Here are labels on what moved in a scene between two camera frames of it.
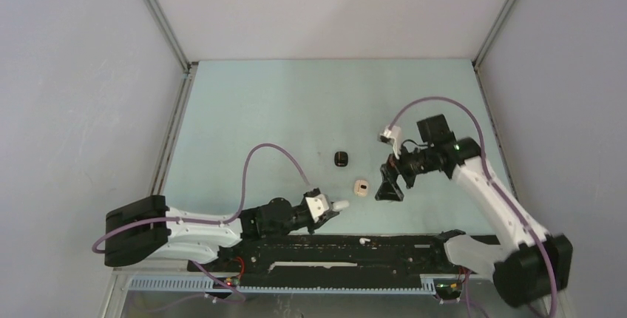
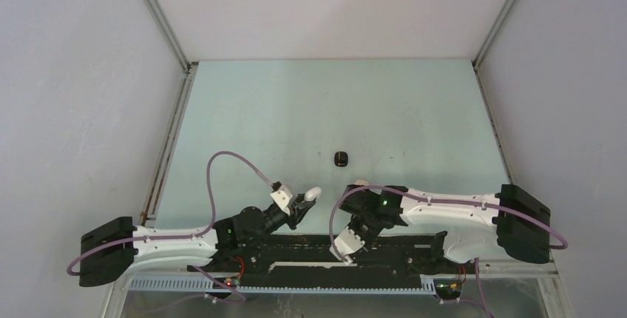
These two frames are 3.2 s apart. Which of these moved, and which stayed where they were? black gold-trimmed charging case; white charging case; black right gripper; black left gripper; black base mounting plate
Moved: black left gripper; white charging case; black right gripper
Stayed: black gold-trimmed charging case; black base mounting plate
